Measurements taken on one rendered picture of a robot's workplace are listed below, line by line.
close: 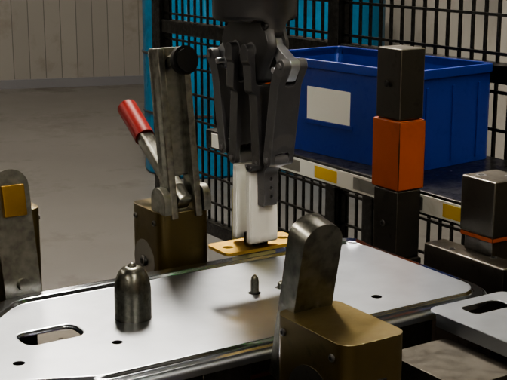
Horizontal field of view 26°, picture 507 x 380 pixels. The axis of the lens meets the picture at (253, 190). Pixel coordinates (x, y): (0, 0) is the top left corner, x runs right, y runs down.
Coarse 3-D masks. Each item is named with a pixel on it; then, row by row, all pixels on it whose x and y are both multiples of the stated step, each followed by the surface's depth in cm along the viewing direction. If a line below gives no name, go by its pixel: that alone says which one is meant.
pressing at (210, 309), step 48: (96, 288) 103; (192, 288) 104; (240, 288) 104; (336, 288) 104; (384, 288) 104; (432, 288) 104; (480, 288) 105; (0, 336) 91; (96, 336) 91; (144, 336) 91; (192, 336) 91; (240, 336) 91
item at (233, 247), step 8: (280, 232) 105; (232, 240) 102; (240, 240) 102; (280, 240) 102; (216, 248) 99; (224, 248) 99; (232, 248) 99; (240, 248) 99; (248, 248) 99; (256, 248) 99; (264, 248) 100; (272, 248) 100
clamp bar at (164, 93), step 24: (168, 48) 111; (192, 48) 109; (168, 72) 111; (168, 96) 111; (168, 120) 110; (192, 120) 112; (168, 144) 110; (192, 144) 112; (168, 168) 111; (192, 168) 112; (192, 192) 113
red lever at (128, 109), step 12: (120, 108) 120; (132, 108) 119; (132, 120) 118; (144, 120) 118; (132, 132) 118; (144, 132) 117; (144, 144) 116; (156, 156) 115; (156, 168) 115; (180, 180) 114; (180, 192) 112; (180, 204) 112
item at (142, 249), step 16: (144, 208) 114; (144, 224) 114; (160, 224) 111; (176, 224) 112; (192, 224) 113; (144, 240) 114; (160, 240) 112; (176, 240) 112; (192, 240) 113; (144, 256) 115; (160, 256) 112; (176, 256) 112; (192, 256) 114
